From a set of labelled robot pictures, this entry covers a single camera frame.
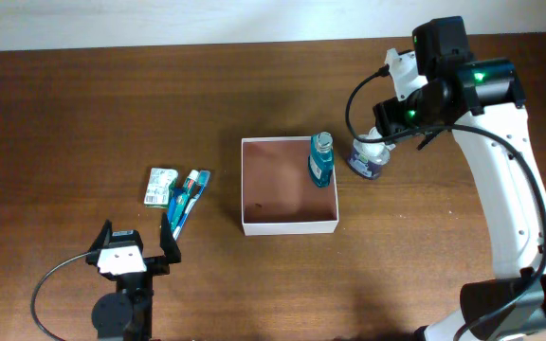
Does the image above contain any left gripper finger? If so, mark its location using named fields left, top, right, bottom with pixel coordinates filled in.
left=159, top=213, right=181, bottom=264
left=88, top=220, right=113, bottom=252

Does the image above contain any clear pump soap bottle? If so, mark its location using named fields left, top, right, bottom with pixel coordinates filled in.
left=347, top=139, right=395, bottom=180

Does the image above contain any blue mouthwash bottle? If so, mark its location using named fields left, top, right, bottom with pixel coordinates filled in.
left=308, top=132, right=334, bottom=188

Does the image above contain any blue disposable razor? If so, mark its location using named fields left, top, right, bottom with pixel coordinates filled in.
left=167, top=188, right=190, bottom=230

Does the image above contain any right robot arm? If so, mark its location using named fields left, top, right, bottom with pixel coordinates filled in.
left=374, top=16, right=546, bottom=340

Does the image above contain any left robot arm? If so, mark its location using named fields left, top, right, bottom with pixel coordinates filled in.
left=86, top=214, right=181, bottom=340

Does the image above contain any green white soap packet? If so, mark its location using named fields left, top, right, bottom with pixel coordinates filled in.
left=143, top=168, right=178, bottom=208

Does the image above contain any small toothpaste tube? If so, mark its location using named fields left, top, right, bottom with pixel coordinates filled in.
left=172, top=170, right=200, bottom=240

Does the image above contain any blue white toothbrush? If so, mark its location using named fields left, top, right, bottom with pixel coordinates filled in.
left=180, top=170, right=210, bottom=233

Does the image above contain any white square cardboard box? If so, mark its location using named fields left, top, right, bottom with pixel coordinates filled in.
left=241, top=136, right=340, bottom=236

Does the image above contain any right black cable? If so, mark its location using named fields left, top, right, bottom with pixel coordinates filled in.
left=344, top=65, right=546, bottom=341

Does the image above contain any black cable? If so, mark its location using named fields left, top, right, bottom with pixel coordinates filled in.
left=344, top=65, right=546, bottom=341
left=29, top=250, right=100, bottom=341

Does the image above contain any left black cable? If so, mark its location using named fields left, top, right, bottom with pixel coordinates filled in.
left=29, top=250, right=100, bottom=341

